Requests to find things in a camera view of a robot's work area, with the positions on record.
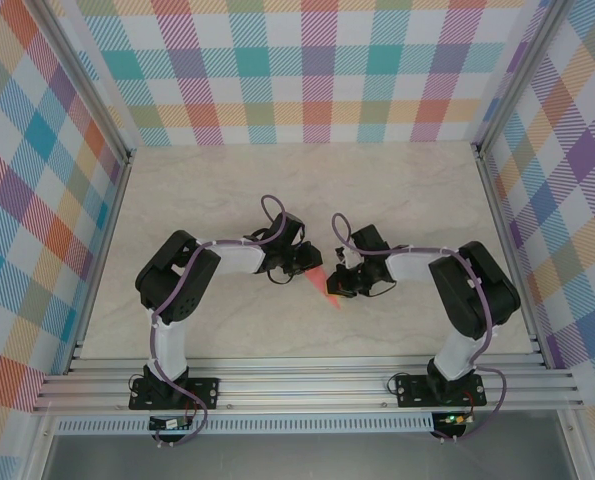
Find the pink cloth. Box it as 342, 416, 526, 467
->
304, 266, 343, 309

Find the grey metal lower panel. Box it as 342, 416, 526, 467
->
41, 432, 578, 480

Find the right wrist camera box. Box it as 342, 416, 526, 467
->
334, 245, 363, 266

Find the aluminium mounting rail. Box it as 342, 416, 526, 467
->
31, 353, 586, 415

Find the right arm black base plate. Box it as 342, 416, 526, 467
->
395, 374, 488, 409

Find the aluminium side rail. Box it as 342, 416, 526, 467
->
65, 149, 135, 375
472, 144, 552, 370

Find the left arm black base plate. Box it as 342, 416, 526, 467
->
128, 377, 222, 411

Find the slotted grey cable tray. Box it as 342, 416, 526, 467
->
55, 418, 436, 435

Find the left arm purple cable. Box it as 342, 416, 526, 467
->
149, 194, 303, 448

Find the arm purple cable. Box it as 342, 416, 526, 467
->
330, 212, 509, 444
149, 194, 303, 448

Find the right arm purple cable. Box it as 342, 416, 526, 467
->
330, 212, 509, 444

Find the aluminium corner post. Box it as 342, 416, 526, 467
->
30, 0, 134, 164
470, 0, 574, 161

